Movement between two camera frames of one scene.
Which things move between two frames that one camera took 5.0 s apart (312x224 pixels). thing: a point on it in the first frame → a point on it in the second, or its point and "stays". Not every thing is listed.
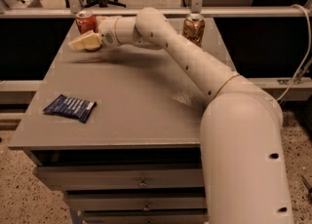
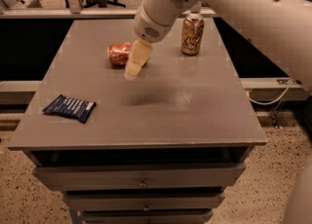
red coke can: [86, 21] → [119, 54]
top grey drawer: [95, 178] stays
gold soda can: [193, 27] stays
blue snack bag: [70, 106] stays
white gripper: [107, 30] → [148, 26]
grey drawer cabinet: [118, 130] stays
